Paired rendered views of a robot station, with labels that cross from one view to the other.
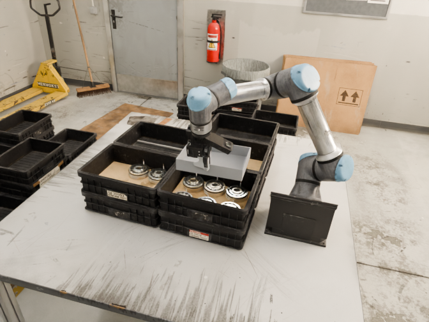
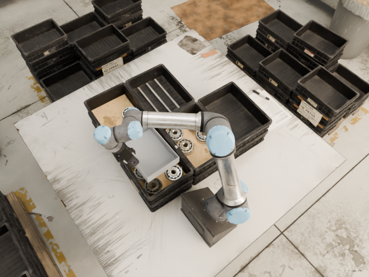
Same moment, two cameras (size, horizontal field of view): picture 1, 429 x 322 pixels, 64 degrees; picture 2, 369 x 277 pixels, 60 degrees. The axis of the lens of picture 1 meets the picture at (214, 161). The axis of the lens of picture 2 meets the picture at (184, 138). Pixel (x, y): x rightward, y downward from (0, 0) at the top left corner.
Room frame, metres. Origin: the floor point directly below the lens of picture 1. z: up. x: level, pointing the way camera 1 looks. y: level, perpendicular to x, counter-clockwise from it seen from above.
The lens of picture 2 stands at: (0.67, -0.65, 2.56)
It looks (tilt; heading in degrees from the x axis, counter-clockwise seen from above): 58 degrees down; 37
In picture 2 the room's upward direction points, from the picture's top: 2 degrees clockwise
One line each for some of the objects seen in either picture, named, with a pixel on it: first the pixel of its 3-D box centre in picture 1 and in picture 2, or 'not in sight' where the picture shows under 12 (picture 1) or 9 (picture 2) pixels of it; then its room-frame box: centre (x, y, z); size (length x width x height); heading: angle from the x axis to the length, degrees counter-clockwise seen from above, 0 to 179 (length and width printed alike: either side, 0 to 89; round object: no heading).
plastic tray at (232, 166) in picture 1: (214, 158); (148, 151); (1.22, 0.00, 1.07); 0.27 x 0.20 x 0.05; 77
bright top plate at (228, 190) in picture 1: (237, 191); (173, 172); (1.28, -0.11, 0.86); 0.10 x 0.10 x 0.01
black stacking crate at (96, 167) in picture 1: (132, 174); (120, 117); (1.36, 0.40, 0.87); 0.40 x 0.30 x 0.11; 74
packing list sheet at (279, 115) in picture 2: not in sight; (266, 109); (2.14, -0.26, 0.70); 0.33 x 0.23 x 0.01; 77
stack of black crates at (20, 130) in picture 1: (26, 145); (119, 20); (2.43, 1.56, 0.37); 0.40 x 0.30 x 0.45; 167
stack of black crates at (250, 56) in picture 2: not in sight; (249, 60); (2.91, 0.27, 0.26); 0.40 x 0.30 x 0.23; 77
